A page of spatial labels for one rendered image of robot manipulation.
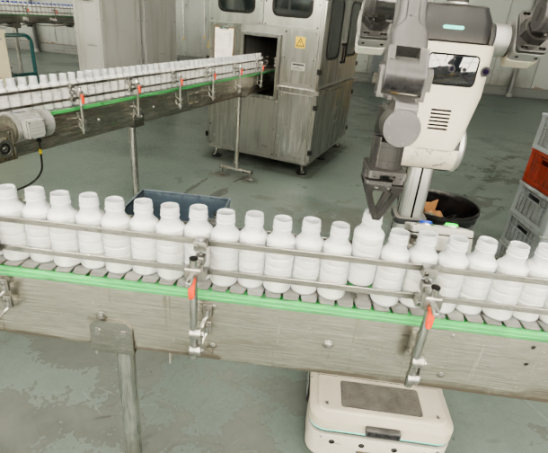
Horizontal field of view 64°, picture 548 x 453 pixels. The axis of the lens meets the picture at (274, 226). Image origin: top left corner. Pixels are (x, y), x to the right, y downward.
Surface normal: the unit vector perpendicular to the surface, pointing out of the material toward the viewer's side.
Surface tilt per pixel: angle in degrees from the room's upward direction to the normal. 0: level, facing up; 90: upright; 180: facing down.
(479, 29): 90
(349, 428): 90
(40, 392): 0
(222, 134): 91
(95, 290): 90
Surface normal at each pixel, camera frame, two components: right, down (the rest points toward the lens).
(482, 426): 0.08, -0.90
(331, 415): 0.02, -0.55
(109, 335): -0.10, 0.43
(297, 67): -0.40, 0.37
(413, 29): -0.04, -0.12
